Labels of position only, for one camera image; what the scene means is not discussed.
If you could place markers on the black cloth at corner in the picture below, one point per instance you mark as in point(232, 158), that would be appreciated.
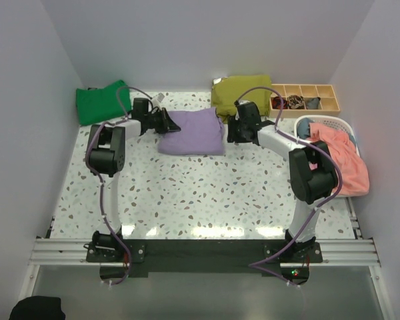
point(38, 307)

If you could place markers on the purple t-shirt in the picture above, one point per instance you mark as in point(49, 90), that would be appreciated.
point(201, 133)

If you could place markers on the pink t-shirt in basket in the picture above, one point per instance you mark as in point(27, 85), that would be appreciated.
point(353, 169)

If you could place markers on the patterned brown cloth roll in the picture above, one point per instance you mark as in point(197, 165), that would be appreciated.
point(295, 102)

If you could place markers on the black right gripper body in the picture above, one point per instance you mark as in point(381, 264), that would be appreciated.
point(242, 126)

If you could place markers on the folded olive green t-shirt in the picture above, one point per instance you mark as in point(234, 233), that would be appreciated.
point(225, 91)

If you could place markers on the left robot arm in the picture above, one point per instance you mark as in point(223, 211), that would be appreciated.
point(105, 154)

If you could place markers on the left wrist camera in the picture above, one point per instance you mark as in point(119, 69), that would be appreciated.
point(157, 100)

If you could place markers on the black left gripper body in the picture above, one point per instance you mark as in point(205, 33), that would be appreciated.
point(156, 121)

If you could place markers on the orange black cloth roll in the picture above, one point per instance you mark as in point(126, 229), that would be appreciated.
point(277, 103)

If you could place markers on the wooden compartment box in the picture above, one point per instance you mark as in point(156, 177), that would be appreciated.
point(329, 103)

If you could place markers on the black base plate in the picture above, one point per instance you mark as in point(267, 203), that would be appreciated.
point(138, 258)

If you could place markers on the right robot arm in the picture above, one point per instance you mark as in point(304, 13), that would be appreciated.
point(313, 175)

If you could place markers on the white laundry basket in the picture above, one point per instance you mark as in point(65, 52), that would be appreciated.
point(342, 145)

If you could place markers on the dark grey cloth roll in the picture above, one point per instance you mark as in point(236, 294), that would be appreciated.
point(312, 103)

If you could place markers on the aluminium rail frame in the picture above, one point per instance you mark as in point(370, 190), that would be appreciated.
point(209, 235)

